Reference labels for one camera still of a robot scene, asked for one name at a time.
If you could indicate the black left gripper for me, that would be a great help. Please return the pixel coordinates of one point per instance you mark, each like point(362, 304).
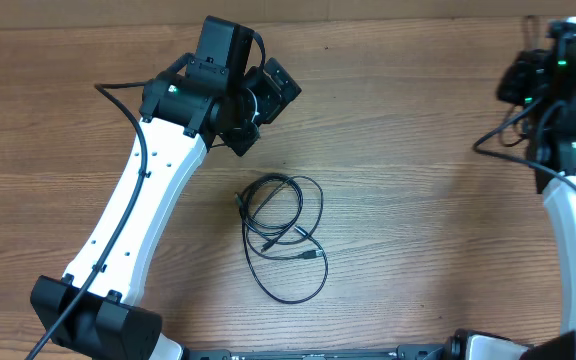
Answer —
point(274, 101)

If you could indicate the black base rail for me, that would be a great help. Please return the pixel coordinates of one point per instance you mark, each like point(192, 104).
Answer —
point(401, 352)

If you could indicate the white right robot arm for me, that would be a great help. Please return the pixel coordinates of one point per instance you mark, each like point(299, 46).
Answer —
point(552, 156)

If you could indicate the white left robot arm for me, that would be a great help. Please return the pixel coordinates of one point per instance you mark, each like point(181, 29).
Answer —
point(95, 308)

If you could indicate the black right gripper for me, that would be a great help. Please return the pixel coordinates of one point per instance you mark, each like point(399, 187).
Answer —
point(509, 89)

